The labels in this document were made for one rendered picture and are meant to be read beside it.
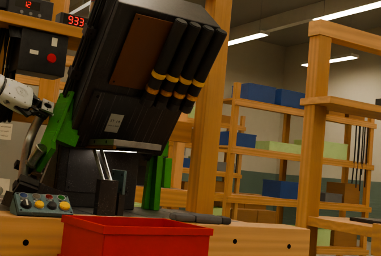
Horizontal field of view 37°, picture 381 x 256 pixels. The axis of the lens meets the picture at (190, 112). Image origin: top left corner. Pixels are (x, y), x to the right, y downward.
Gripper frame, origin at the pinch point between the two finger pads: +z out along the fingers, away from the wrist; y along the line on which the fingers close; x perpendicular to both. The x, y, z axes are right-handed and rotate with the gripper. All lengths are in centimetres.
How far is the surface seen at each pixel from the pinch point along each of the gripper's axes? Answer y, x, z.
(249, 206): 625, 445, 696
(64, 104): -6.0, -10.3, 2.2
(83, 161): -4.5, 8.5, 21.4
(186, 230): -62, -33, 25
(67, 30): 31.6, -13.1, -0.6
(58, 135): -13.4, -3.7, 4.5
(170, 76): -7.1, -38.5, 22.4
